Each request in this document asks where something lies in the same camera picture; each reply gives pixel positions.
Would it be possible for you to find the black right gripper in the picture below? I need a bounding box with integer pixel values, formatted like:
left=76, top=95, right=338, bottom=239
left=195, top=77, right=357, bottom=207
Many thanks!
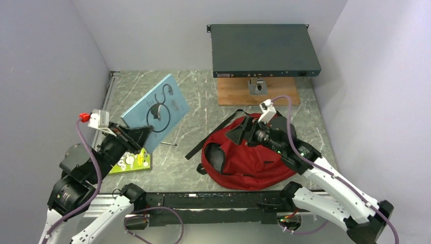
left=224, top=115, right=283, bottom=154

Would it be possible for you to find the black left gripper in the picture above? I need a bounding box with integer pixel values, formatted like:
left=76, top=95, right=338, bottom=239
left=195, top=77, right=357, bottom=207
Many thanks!
left=91, top=120, right=154, bottom=181

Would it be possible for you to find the red fabric backpack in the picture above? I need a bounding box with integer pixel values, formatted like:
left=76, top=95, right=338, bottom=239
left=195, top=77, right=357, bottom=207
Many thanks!
left=185, top=109, right=295, bottom=191

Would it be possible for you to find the light blue cat notebook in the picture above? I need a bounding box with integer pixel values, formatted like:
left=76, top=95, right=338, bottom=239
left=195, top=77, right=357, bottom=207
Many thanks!
left=120, top=74, right=190, bottom=154

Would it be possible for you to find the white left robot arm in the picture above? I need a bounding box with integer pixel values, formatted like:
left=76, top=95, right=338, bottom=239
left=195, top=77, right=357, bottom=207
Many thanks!
left=39, top=122, right=153, bottom=243

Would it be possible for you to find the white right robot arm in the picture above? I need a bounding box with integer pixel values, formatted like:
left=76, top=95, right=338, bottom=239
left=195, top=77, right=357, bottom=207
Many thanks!
left=225, top=116, right=400, bottom=243

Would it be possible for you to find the green book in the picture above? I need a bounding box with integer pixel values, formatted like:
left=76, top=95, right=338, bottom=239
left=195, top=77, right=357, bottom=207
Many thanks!
left=109, top=148, right=152, bottom=174

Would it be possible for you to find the wooden board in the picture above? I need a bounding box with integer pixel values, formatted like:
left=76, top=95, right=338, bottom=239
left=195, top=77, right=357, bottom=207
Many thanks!
left=217, top=77, right=300, bottom=106

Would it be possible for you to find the yellow handled screwdriver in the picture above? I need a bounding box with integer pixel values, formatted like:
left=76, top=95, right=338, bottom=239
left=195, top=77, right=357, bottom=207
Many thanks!
left=160, top=141, right=178, bottom=146

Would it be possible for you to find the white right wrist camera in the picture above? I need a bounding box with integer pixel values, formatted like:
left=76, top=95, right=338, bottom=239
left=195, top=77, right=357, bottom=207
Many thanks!
left=258, top=99, right=277, bottom=124

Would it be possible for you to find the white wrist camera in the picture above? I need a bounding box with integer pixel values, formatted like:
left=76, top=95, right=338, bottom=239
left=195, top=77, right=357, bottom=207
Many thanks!
left=79, top=109, right=113, bottom=134
left=258, top=99, right=277, bottom=124

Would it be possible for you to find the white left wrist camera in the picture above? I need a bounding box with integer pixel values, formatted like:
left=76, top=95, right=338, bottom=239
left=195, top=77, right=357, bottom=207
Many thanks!
left=79, top=109, right=113, bottom=134

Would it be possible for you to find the grey metal camera mount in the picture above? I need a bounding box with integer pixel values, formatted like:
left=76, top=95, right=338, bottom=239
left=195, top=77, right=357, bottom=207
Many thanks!
left=248, top=77, right=268, bottom=96

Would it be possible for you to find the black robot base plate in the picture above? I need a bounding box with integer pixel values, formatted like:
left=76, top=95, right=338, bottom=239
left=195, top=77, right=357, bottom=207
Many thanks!
left=131, top=191, right=296, bottom=227

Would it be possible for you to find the aluminium rail frame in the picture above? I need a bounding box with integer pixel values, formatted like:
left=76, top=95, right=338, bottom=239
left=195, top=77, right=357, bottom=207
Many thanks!
left=53, top=71, right=367, bottom=244

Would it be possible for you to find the dark rack-mount network switch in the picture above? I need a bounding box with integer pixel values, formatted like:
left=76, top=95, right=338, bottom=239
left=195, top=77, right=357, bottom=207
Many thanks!
left=206, top=24, right=322, bottom=78

